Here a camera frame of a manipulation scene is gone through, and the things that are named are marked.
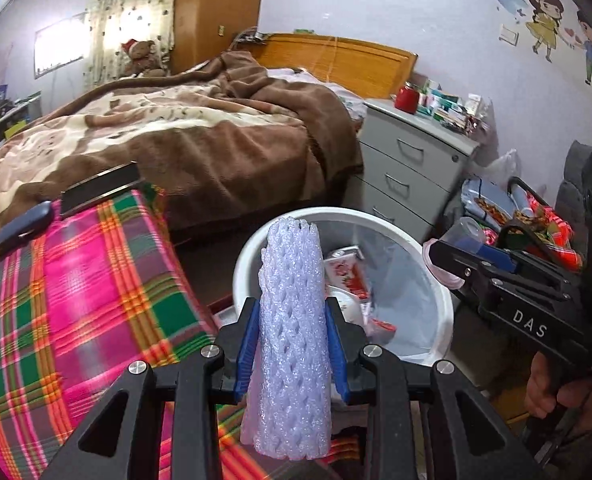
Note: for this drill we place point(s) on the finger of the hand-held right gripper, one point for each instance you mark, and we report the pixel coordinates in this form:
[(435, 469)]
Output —
[(500, 256), (455, 265)]

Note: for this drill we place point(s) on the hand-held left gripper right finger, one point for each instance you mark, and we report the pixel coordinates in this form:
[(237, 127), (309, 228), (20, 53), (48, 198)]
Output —
[(336, 355)]

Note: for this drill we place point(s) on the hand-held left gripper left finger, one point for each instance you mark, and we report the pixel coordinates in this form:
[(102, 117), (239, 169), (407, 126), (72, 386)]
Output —
[(246, 355)]

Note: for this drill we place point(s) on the crushed clear plastic bottle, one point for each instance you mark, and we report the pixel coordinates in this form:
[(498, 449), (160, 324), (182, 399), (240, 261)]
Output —
[(463, 235)]

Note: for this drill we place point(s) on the white foam fruit net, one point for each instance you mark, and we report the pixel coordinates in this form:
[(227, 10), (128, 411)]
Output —
[(288, 335)]

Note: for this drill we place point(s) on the small red white carton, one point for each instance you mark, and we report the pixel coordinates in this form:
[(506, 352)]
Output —
[(348, 275)]

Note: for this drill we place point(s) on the white trash bin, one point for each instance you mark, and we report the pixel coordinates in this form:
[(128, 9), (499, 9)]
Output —
[(248, 265)]

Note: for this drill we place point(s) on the person's right forearm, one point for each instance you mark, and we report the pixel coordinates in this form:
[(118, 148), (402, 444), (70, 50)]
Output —
[(585, 440)]

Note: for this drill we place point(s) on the person's right hand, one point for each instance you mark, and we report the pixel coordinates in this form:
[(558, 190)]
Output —
[(575, 392)]

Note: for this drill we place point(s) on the red flat box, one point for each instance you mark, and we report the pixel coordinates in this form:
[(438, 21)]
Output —
[(221, 307)]

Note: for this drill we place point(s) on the blue patterned package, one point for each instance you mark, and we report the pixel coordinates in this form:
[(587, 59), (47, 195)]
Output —
[(485, 200)]

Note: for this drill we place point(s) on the colourful plaid bag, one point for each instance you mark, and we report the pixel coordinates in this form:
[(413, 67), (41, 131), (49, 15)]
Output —
[(550, 225)]

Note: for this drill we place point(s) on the white plastic bag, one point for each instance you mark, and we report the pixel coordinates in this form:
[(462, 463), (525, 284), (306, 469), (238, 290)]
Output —
[(503, 165)]

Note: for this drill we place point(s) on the grey drawer nightstand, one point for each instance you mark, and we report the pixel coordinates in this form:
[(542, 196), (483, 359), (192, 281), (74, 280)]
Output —
[(415, 160)]

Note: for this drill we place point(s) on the grey fabric chair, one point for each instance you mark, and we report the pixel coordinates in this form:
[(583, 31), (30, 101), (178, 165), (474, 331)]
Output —
[(573, 170)]

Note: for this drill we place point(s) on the pile of medicine boxes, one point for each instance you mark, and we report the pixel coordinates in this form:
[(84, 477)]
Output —
[(450, 107)]

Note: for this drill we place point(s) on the red jar on cabinet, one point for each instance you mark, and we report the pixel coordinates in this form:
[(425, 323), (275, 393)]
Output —
[(406, 97)]

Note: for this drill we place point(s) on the pink green plaid tablecloth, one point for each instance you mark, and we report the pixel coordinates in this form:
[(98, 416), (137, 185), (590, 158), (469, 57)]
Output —
[(76, 310)]

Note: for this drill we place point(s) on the white floral pillow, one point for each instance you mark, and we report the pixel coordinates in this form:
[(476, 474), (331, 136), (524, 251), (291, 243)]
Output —
[(326, 85)]

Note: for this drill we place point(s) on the black smartphone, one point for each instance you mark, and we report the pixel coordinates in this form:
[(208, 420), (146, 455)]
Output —
[(101, 185)]

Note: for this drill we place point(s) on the wooden bed headboard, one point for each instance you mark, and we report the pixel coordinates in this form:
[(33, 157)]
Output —
[(346, 60)]

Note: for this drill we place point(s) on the brown patterned blanket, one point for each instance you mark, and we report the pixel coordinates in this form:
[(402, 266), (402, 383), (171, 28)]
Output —
[(176, 130)]

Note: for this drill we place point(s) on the dark blue glasses case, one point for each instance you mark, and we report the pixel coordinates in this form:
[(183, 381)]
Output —
[(23, 227)]

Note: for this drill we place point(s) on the power strip with chargers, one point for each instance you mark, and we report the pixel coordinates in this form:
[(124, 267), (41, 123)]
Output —
[(248, 36)]

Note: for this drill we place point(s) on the brown teddy bear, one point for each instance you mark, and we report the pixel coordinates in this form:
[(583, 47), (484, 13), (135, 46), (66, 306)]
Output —
[(141, 57)]

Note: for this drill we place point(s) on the cluttered shelf desk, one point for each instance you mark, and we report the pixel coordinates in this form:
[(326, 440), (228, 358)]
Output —
[(6, 120)]

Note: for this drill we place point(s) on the wooden wardrobe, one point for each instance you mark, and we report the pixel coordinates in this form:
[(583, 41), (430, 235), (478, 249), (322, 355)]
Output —
[(216, 10)]

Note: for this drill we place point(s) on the patterned curtain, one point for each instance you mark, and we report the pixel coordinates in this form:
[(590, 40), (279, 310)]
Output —
[(131, 10)]

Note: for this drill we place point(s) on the white wall switch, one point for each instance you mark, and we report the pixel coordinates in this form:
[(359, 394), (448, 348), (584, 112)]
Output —
[(508, 34)]

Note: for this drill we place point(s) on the cartoon wall sticker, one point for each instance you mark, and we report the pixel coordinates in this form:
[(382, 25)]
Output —
[(560, 20)]

